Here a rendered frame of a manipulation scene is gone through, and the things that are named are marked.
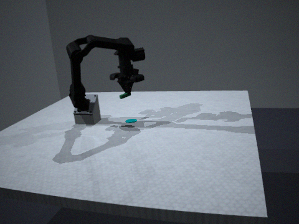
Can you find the dark green square post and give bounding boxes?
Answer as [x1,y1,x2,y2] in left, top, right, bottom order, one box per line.
[119,92,131,99]

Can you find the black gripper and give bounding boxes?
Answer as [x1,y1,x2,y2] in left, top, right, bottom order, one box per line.
[109,63,145,94]

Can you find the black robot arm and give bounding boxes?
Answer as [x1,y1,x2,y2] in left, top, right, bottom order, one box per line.
[66,35,145,111]

